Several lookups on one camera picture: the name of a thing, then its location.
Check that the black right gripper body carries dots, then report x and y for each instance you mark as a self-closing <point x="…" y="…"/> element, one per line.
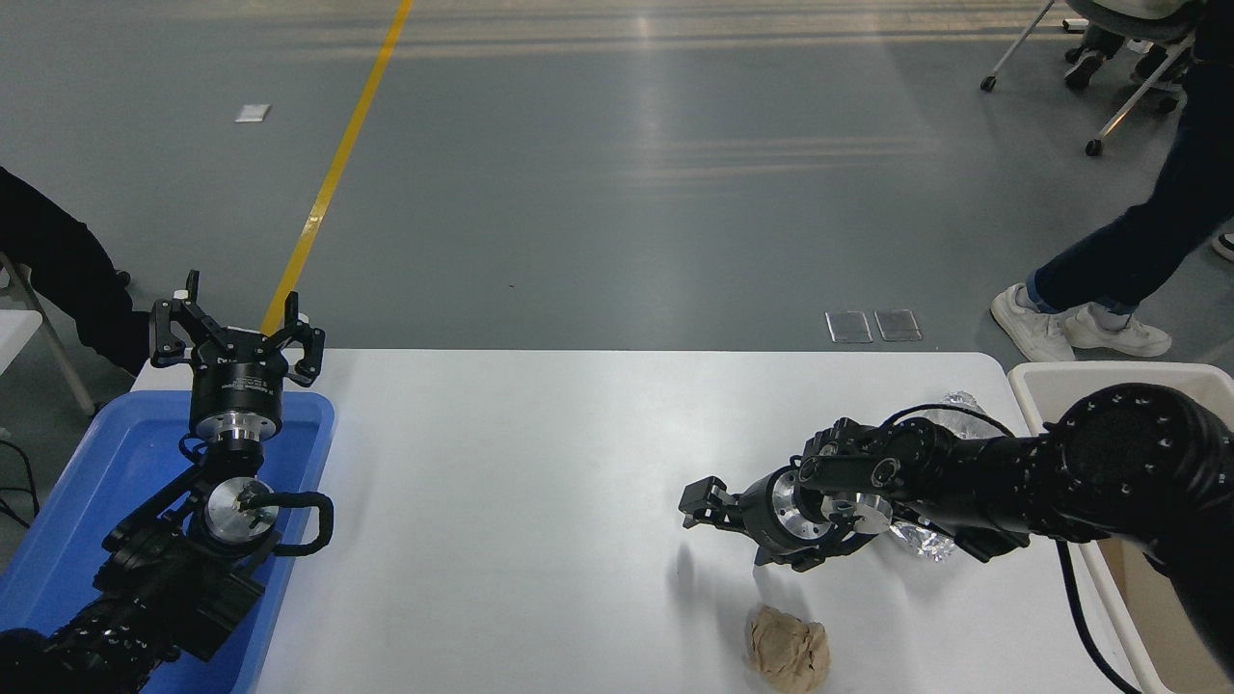
<point x="762" y="516"/>

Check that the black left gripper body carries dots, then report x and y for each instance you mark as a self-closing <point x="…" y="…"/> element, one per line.
<point x="236" y="386"/>

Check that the silver foil plate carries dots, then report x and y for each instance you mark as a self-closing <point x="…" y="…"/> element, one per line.
<point x="925" y="546"/>

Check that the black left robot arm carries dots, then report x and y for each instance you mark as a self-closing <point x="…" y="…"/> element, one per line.
<point x="154" y="578"/>

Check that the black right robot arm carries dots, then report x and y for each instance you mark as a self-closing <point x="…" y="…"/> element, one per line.
<point x="1128" y="463"/>

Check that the metal floor plate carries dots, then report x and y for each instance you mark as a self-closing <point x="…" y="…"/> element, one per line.
<point x="849" y="327"/>
<point x="898" y="325"/>

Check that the crumpled tan paper ball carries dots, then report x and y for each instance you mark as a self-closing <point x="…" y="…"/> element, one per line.
<point x="789" y="651"/>

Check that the blue plastic tray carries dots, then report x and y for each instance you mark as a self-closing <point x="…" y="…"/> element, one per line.
<point x="116" y="463"/>

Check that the seated person in black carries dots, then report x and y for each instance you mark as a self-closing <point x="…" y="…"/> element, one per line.
<point x="58" y="260"/>

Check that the white side table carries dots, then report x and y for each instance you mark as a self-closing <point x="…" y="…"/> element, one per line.
<point x="17" y="333"/>

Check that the large pale plastic bin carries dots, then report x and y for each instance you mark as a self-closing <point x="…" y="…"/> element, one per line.
<point x="1051" y="390"/>

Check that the standing person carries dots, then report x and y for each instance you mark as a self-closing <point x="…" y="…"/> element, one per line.
<point x="1157" y="231"/>

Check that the person seated on chair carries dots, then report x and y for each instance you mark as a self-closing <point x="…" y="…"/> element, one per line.
<point x="1085" y="67"/>

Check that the white wheeled office chair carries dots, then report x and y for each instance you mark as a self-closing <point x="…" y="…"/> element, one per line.
<point x="1142" y="92"/>

